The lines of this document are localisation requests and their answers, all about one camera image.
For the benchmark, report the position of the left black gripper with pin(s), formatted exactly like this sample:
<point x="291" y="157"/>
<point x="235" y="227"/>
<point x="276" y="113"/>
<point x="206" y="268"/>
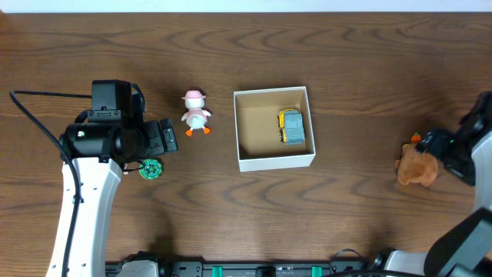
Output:
<point x="168" y="135"/>

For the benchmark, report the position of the grey yellow toy truck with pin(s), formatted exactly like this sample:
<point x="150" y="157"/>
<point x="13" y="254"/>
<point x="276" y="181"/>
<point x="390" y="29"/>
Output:
<point x="290" y="123"/>

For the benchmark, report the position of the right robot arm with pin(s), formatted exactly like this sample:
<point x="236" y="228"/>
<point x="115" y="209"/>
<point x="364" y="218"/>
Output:
<point x="463" y="251"/>

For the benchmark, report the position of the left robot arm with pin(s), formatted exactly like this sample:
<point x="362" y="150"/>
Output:
<point x="96" y="151"/>

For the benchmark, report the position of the brown plush toy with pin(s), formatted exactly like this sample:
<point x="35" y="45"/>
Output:
<point x="414" y="166"/>

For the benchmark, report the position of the white cardboard box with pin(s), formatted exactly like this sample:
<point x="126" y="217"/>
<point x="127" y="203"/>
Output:
<point x="257" y="134"/>

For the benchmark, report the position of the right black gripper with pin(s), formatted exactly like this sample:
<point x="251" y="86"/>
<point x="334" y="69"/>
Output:
<point x="441" y="137"/>

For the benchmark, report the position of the green round spinning top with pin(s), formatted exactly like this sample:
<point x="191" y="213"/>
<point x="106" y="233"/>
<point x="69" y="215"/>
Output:
<point x="150" y="169"/>

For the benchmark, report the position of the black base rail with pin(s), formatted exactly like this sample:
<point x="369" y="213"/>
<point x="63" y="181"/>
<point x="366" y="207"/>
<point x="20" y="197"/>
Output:
<point x="343" y="261"/>

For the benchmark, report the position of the white duck toy pink hat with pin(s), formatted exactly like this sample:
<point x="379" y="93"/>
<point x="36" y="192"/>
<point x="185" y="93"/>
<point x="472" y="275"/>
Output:
<point x="196" y="117"/>

